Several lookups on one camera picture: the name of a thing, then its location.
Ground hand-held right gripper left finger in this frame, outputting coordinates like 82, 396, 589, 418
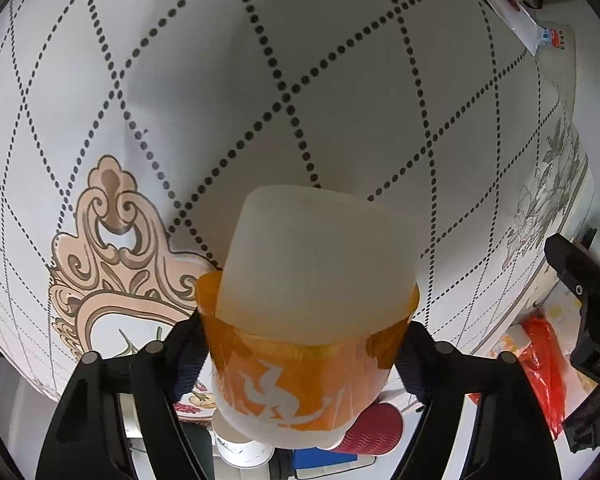
35, 309, 217, 480

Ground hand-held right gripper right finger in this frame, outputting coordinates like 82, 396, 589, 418
389, 321, 564, 480

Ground white cup with orange sleeve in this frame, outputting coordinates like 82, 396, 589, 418
196, 185, 421, 452

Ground red ribbed paper cup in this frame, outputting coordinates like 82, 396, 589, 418
337, 402, 406, 457

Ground white paper cup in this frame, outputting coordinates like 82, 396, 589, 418
213, 412, 276, 477

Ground blue flat object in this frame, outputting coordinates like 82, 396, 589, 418
292, 447, 367, 472

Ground red plastic bag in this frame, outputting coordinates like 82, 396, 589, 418
467, 314, 567, 442

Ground black clamp stand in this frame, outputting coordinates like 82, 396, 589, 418
544, 232, 600, 455

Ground white dotted patterned tablecloth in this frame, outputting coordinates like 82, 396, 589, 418
0, 0, 597, 428

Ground white plastic packet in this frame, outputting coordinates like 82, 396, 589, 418
459, 0, 547, 57

